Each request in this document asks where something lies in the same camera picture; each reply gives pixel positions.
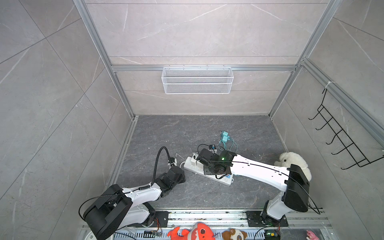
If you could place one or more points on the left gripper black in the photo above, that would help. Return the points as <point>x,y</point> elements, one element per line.
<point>177,172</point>

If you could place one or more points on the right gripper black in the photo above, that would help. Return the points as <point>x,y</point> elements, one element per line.
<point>206,171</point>

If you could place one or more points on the white power strip colourful sockets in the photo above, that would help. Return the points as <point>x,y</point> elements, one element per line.
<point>191,164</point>

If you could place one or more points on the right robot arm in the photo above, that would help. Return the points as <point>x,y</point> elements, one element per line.
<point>290,181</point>

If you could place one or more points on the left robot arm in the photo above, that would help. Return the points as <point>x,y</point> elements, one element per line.
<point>119,207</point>

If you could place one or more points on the red plush lobster toy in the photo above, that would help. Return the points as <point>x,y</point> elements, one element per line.
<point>200,231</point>

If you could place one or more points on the white plush seal toy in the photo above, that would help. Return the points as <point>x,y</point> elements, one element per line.
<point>289,158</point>

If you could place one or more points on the brown white plush dog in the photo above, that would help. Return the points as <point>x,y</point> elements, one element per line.
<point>234,234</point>

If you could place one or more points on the pink plush toy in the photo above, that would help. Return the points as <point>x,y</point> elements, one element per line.
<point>311,236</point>

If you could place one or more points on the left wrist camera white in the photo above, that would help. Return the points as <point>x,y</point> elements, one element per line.
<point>172,162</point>

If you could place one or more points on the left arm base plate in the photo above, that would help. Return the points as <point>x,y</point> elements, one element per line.
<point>157,220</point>

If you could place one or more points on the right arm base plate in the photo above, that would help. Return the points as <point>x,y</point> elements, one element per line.
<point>259,219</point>

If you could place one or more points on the white wire mesh basket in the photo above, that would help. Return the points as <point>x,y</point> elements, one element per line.
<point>197,80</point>

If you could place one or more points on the black wall hook rack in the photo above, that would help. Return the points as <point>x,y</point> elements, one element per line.
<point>339,133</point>

